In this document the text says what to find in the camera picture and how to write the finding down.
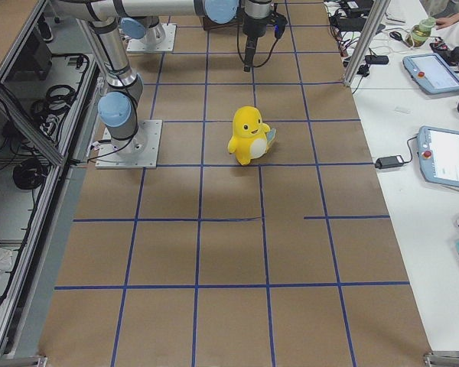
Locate black scissors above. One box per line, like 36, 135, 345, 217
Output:
389, 31, 404, 42

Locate black power adapter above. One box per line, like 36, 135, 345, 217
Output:
374, 155, 405, 170

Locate lower blue teach pendant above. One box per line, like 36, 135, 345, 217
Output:
416, 126, 459, 188

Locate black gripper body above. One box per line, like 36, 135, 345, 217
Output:
243, 0, 272, 37

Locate upper blue teach pendant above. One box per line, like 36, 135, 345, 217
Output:
402, 54, 459, 95

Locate blue teach pendant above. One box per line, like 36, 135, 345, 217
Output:
416, 126, 459, 188
402, 54, 459, 95

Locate person hand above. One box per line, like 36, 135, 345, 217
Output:
436, 15, 459, 30

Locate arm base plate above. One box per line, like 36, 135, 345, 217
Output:
127, 23, 177, 54
94, 120, 162, 169

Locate aluminium side frame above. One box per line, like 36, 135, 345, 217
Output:
0, 1, 98, 357

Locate aluminium frame post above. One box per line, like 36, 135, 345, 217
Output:
343, 0, 390, 86

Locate yellow plush toy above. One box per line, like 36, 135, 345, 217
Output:
227, 106, 276, 166

